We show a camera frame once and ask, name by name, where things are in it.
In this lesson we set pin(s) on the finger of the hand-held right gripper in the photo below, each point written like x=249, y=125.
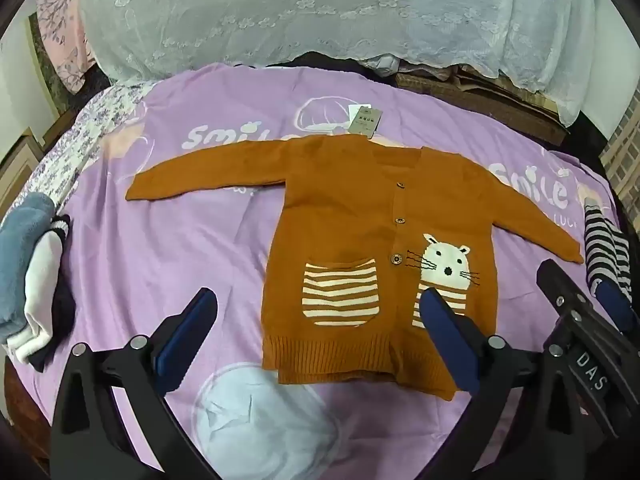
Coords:
x=616, y=306
x=565, y=290

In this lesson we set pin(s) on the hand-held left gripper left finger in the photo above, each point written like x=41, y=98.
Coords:
x=192, y=327

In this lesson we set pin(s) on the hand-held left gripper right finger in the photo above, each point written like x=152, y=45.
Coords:
x=445, y=332

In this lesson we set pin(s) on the orange knit cat cardigan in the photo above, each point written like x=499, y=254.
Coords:
x=350, y=210

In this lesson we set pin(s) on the black white striped garment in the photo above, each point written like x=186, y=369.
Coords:
x=602, y=245

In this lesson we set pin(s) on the purple printed blanket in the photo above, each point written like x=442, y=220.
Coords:
x=175, y=260

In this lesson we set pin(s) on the dark navy garment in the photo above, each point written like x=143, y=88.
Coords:
x=62, y=310

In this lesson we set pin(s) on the white folded garment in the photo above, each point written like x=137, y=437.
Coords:
x=40, y=300

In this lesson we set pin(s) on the blue fleece garment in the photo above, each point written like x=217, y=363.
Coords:
x=20, y=260

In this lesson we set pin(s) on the brown woven mat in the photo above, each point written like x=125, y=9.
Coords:
x=500, y=95

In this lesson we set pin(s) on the purple floral bed sheet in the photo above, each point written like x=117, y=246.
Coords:
x=85, y=145

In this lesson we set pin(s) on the paper hang tag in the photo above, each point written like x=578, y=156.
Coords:
x=365, y=121

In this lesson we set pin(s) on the wooden furniture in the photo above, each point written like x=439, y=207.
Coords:
x=15, y=170

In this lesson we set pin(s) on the pink floral cloth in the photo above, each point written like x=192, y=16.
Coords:
x=60, y=35

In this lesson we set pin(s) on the white lace cover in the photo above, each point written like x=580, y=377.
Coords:
x=300, y=10

